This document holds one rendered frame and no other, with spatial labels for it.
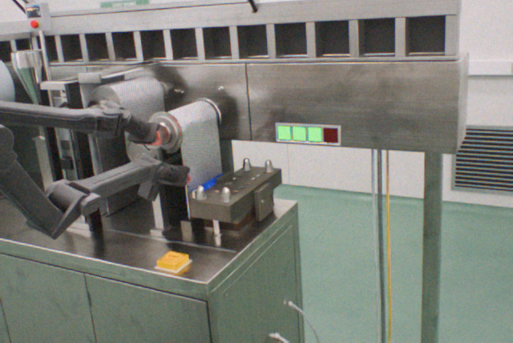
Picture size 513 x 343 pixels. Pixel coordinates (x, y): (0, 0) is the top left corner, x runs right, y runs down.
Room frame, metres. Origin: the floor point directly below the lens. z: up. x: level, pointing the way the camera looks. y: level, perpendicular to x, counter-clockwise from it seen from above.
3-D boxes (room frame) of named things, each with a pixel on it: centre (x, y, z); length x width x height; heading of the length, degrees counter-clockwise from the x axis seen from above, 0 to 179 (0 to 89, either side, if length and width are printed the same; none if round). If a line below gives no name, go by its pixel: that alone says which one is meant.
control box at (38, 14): (2.03, 0.77, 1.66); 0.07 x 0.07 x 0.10; 77
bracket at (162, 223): (1.72, 0.36, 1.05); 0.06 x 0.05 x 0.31; 151
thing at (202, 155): (1.82, 0.19, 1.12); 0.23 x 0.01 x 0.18; 151
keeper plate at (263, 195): (1.77, -0.02, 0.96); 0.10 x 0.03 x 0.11; 151
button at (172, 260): (1.46, 0.28, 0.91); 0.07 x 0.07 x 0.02; 61
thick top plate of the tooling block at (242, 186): (1.80, 0.07, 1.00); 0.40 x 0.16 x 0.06; 151
